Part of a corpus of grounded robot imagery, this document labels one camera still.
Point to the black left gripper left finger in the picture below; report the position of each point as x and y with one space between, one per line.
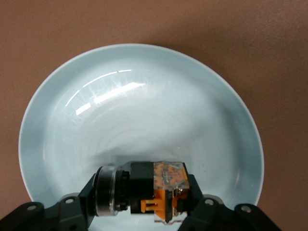
69 211

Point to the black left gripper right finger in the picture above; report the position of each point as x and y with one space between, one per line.
216 216

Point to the orange and black switch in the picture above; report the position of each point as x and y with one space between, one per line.
142 183

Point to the light blue plate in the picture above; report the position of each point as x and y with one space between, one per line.
144 108

